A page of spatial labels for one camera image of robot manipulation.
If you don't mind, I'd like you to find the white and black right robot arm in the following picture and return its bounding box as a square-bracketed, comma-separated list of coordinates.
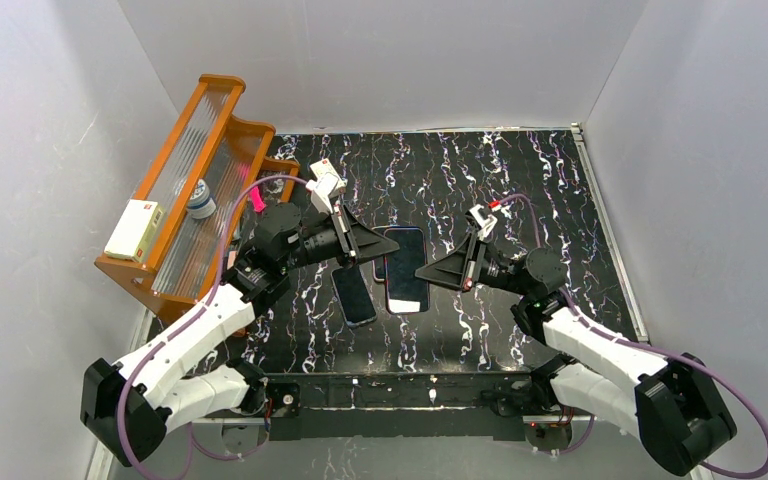
[416, 233, 737, 476]

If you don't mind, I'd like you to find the white and green box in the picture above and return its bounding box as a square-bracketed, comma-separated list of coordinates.
[103, 199, 164, 263]

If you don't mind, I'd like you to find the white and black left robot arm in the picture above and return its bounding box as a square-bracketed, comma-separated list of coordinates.
[80, 203, 399, 468]

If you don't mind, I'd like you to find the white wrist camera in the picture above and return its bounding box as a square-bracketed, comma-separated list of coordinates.
[466, 205, 498, 242]
[305, 173, 346, 214]

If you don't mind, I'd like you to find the small white carton box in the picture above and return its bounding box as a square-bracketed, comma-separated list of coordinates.
[309, 158, 347, 199]

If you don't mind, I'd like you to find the pink marker pen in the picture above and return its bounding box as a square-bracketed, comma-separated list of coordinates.
[249, 186, 266, 214]

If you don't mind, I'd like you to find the white and blue tape roll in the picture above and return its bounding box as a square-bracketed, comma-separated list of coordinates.
[186, 179, 217, 220]

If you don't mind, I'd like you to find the black phone case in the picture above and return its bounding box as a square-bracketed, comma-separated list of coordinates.
[381, 226, 432, 317]

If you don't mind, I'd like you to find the blue smartphone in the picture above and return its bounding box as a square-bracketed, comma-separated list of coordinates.
[331, 265, 377, 329]

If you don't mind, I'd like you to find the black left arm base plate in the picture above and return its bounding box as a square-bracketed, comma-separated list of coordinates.
[221, 382, 301, 457]

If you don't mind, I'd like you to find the dark smartphone with light rim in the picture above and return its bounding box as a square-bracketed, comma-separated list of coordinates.
[372, 225, 391, 284]

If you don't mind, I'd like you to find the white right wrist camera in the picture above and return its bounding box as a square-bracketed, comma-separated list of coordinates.
[466, 205, 498, 242]

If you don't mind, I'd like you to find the orange wooden shelf rack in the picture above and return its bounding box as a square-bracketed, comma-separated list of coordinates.
[95, 74, 300, 325]

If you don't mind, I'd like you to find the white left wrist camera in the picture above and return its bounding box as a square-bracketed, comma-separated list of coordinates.
[305, 173, 346, 214]

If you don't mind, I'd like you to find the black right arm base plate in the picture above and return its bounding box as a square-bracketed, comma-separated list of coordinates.
[480, 380, 595, 457]

